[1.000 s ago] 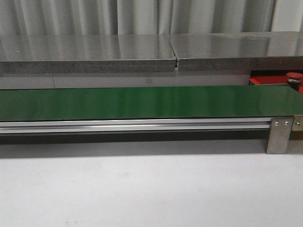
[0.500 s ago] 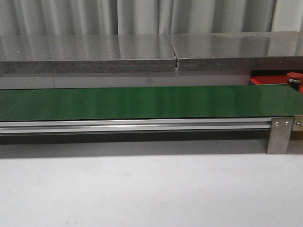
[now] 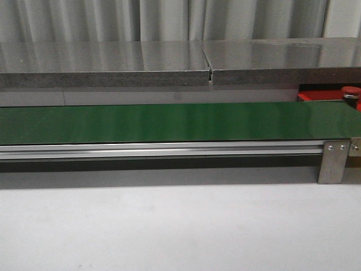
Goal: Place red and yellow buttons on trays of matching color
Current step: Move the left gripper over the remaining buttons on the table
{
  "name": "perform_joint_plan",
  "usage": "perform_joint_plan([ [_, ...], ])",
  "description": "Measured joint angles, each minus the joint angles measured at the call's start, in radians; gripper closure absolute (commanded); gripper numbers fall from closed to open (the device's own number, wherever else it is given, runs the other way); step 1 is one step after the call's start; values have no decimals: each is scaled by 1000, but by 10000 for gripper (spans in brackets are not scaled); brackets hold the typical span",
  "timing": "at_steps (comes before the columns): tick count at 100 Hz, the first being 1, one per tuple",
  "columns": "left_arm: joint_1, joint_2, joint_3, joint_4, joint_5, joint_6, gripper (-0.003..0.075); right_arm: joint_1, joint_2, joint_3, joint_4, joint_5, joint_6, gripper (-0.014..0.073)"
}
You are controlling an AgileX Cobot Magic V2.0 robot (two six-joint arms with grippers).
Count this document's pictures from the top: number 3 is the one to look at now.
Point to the red mushroom push button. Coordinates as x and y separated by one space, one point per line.
351 95

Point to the red plastic tray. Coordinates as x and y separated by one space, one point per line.
327 92

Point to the green conveyor belt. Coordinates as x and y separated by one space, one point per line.
178 123

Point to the right steel table top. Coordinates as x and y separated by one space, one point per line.
291 61

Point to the steel table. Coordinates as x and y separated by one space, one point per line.
90 64
291 61

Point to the left steel table top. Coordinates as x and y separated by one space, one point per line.
90 64

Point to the grey pleated curtain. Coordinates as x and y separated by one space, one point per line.
38 21

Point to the aluminium conveyor side rail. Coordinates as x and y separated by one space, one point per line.
144 150

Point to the steel conveyor support bracket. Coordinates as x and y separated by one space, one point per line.
333 162

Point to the steel end bracket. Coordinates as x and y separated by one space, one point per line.
355 147

